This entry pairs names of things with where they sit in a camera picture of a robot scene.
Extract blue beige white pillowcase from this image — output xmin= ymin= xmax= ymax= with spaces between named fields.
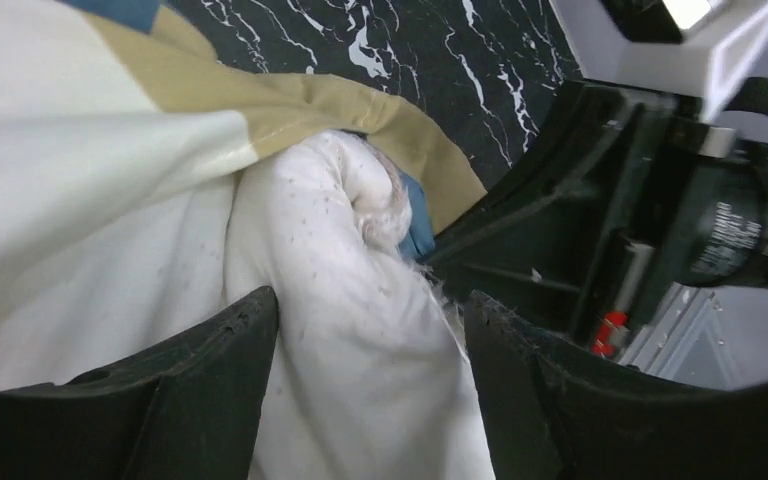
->
xmin=0 ymin=1 xmax=485 ymax=388

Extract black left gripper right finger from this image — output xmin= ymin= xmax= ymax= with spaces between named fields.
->
xmin=464 ymin=291 xmax=768 ymax=479

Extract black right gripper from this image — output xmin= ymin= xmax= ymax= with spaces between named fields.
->
xmin=425 ymin=77 xmax=768 ymax=356

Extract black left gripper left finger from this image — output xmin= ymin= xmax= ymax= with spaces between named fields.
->
xmin=0 ymin=287 xmax=279 ymax=479

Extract white pillow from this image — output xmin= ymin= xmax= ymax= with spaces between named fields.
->
xmin=0 ymin=131 xmax=494 ymax=479

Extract aluminium table frame rail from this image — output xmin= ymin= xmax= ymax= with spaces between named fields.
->
xmin=616 ymin=284 xmax=743 ymax=390

